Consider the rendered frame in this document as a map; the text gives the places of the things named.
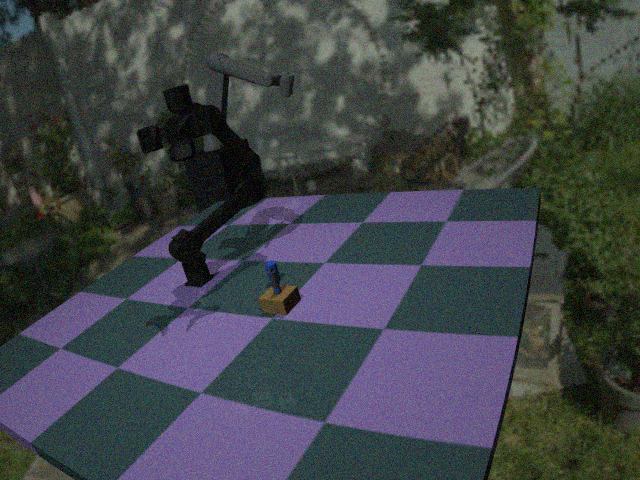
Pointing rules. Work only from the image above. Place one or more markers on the tan block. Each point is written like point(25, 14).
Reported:
point(280, 303)

